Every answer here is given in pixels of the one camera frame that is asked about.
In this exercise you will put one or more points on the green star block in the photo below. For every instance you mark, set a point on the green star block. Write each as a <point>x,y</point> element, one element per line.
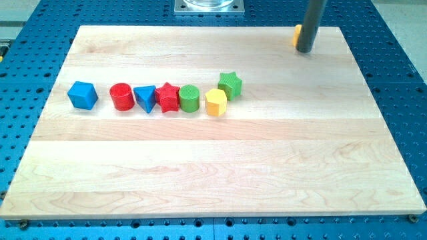
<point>231,84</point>

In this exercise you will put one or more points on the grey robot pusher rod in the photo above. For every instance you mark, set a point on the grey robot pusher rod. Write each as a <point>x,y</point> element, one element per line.
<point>312,20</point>

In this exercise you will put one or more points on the yellow heart block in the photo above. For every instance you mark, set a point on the yellow heart block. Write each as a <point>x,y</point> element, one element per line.
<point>297,31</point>

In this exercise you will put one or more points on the blue triangle block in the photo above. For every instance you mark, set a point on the blue triangle block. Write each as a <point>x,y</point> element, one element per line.
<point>145,97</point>

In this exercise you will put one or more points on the yellow hexagon block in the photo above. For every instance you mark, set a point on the yellow hexagon block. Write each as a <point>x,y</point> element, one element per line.
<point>215,102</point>

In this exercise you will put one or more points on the wooden board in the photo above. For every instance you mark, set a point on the wooden board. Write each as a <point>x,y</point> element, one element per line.
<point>304,138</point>

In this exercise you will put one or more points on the blue cube block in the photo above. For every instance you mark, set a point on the blue cube block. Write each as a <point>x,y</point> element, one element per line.
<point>82,95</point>

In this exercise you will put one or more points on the left board clamp screw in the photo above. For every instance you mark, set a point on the left board clamp screw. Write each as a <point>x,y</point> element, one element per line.
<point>23,224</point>

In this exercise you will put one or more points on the green cylinder block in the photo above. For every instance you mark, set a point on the green cylinder block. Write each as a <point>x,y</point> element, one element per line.
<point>189,98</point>

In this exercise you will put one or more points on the right board clamp screw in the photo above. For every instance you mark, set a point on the right board clamp screw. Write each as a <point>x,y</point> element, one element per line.
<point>413,218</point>

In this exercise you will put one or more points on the red star block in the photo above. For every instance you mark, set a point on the red star block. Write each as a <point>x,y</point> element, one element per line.
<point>167,97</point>

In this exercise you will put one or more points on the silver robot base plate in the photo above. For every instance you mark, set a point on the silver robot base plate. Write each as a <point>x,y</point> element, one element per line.
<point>209,7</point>

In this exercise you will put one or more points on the board clamp screw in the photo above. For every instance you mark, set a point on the board clamp screw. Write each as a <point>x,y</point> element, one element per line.
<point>23,224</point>
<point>413,218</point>

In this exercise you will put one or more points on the red cylinder block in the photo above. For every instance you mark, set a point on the red cylinder block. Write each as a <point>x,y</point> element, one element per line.
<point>121,95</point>

